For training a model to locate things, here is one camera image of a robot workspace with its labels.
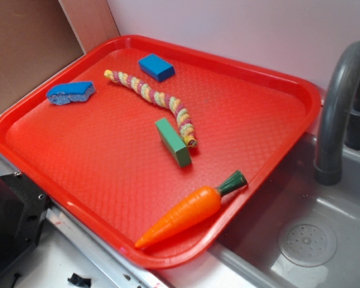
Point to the blue sponge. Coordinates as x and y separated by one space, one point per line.
67 93

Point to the grey plastic sink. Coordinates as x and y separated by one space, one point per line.
294 232

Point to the orange plastic toy carrot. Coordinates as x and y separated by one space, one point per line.
190 211

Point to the brown cardboard panel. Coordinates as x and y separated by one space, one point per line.
40 38

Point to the red plastic tray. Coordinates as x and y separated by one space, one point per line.
103 160

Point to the green wooden block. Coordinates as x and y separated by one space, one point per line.
173 143

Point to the blue wooden block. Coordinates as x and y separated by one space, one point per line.
156 67

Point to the grey plastic faucet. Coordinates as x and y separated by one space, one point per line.
340 119

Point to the black tape scrap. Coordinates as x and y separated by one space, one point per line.
79 281

